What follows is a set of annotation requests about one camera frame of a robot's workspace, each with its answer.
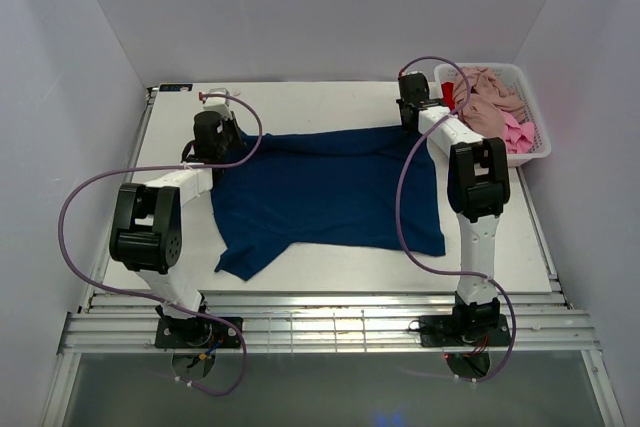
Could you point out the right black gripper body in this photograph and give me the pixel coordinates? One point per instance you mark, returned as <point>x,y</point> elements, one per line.
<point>406,127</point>

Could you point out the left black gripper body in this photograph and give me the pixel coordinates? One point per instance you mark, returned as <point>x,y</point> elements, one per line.
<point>231,140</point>

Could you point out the dark blue t shirt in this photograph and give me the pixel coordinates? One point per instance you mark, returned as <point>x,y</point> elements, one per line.
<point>362,187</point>

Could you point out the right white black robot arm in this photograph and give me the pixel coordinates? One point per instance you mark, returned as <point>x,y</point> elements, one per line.
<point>478,188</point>

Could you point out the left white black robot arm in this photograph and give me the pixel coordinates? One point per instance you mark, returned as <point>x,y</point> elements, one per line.
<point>146,232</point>

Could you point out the red t shirt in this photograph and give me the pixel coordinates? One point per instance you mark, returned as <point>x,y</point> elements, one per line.
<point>447,95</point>

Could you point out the beige pink t shirt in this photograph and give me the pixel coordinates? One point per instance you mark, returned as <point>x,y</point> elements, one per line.
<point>490,100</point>

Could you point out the blue white label sticker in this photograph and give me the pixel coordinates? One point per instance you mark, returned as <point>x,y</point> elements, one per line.
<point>173,87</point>

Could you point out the bright pink t shirt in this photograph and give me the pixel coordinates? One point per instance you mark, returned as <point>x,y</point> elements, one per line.
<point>519,138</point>

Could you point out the white perforated plastic basket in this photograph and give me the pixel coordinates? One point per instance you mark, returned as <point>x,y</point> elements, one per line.
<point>514,79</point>

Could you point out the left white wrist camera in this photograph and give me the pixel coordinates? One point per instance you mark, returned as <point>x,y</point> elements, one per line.
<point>218,101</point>

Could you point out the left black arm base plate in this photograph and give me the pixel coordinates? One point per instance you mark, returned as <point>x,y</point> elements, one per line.
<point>194,333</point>

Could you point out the aluminium frame rails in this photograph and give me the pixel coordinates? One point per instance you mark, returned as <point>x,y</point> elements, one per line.
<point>323,323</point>

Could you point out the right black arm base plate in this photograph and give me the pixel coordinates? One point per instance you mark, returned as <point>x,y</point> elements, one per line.
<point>443,331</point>

